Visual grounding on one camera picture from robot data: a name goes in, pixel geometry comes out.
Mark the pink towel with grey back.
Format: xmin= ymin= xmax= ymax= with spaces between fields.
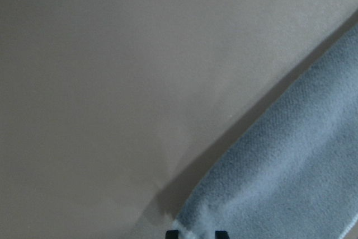
xmin=173 ymin=26 xmax=357 ymax=238

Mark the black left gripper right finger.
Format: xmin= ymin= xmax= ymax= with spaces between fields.
xmin=215 ymin=231 xmax=229 ymax=239

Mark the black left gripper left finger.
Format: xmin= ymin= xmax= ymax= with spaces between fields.
xmin=166 ymin=230 xmax=179 ymax=239

